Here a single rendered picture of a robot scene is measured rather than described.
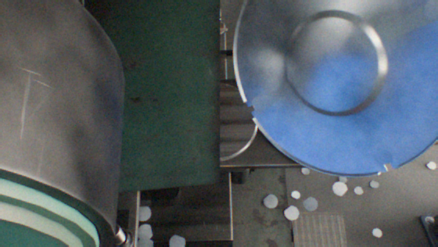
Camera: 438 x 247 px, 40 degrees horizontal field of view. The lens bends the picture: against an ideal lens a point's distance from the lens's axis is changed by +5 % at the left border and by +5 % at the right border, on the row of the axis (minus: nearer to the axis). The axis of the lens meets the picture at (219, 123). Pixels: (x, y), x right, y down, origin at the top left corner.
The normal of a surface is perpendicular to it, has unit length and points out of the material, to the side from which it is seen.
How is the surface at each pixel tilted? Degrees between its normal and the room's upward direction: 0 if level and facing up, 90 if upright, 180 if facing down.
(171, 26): 90
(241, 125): 0
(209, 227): 0
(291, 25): 56
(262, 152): 0
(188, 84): 90
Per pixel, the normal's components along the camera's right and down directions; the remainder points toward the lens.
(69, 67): 0.90, -0.22
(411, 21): -0.59, 0.29
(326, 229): 0.00, -0.44
